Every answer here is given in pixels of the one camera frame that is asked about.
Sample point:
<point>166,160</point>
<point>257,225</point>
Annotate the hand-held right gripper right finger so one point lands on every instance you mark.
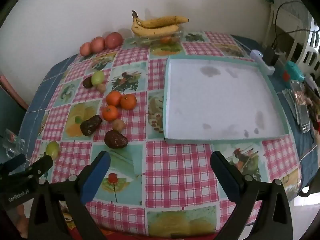
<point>225,177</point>

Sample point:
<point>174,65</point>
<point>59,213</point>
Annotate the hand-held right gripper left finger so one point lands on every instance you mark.
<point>96,177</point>

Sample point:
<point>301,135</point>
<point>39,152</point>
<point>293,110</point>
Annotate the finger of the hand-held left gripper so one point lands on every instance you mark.
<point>13,160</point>
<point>40,166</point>

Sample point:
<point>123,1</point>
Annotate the small brown kiwi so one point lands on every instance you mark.
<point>101,88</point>
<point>118,125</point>

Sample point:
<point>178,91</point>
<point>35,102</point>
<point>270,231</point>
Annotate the tangerine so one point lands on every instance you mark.
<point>128,101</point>
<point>113,98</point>
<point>110,113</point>

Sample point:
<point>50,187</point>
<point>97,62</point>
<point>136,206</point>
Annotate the white cardboard tray teal rim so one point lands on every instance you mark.
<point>212,105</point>

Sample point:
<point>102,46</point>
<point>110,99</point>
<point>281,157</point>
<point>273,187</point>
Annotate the person's left hand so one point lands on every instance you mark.
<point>22,220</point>

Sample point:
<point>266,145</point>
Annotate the clear plastic bottle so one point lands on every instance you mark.
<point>12,142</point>

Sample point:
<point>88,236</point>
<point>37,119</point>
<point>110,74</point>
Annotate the pink chair back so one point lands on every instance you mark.
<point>12,90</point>

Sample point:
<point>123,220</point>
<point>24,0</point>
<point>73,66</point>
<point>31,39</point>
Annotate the blue tiled tablecloth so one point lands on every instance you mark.
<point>53,72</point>

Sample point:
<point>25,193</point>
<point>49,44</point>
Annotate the clear acrylic stand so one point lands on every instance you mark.
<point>290,100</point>

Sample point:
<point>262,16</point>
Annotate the smartphone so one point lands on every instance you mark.
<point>301,105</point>

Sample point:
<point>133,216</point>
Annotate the pile of small trinkets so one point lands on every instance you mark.
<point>313,110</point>

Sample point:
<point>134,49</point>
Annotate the white power strip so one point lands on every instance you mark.
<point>260,61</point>

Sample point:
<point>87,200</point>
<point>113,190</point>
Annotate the small red apple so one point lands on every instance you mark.
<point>85,48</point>

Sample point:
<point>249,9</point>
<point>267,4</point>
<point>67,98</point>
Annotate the teal box red label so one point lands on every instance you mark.
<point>295,71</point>

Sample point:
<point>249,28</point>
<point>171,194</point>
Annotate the black charger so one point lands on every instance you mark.
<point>270,55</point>

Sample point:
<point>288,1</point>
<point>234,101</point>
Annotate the medium red apple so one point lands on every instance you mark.
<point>98,44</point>

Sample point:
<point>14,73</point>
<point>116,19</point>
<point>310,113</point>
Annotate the large red apple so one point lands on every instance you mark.
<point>113,40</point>

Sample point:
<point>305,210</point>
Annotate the clear plastic container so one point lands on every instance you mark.
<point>147,41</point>

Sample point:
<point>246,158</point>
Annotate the spotted yellow banana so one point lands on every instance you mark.
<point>152,32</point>
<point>162,21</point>

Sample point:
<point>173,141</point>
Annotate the white lattice chair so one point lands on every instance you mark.
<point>313,47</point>

